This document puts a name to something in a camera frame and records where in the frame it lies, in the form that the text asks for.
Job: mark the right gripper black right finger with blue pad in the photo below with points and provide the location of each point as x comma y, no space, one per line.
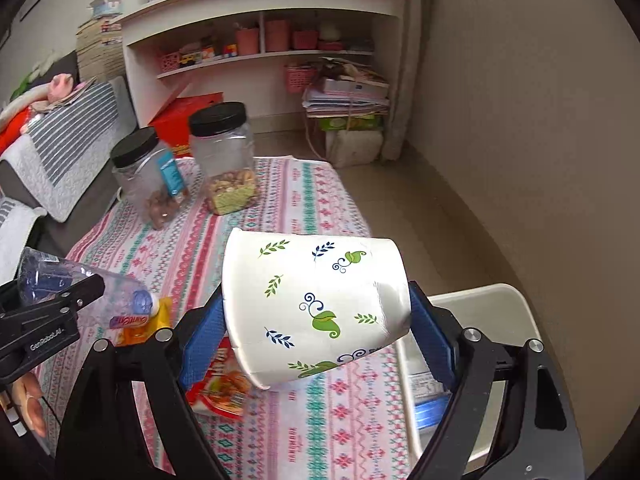
536,435

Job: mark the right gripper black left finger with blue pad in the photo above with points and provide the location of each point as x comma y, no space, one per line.
128,416

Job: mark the clear plastic water bottle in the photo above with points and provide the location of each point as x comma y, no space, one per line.
126,302

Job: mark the blue cardboard box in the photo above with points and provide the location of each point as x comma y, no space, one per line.
429,413

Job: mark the yellow snack wrapper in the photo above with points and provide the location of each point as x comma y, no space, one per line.
137,335

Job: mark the white paper cup leaf print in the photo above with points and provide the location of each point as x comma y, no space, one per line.
300,305

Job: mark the white plastic trash bin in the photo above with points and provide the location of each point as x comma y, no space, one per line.
502,314

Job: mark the person's left hand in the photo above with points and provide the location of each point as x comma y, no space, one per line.
25,395

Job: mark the red noodle package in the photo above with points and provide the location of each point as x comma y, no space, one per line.
224,388

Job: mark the striped grey white cushion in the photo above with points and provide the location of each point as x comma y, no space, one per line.
64,151

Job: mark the plastic jar blue label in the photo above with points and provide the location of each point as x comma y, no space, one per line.
148,174

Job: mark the red cardboard box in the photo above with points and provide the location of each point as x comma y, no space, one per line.
172,123

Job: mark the plastic jar with nuts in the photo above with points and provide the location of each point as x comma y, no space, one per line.
222,145

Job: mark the white sack on floor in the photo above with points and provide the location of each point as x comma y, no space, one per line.
347,148

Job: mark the white curved shelf unit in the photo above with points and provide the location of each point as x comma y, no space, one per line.
242,48

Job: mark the stack of papers and books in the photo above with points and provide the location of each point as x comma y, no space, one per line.
344,88

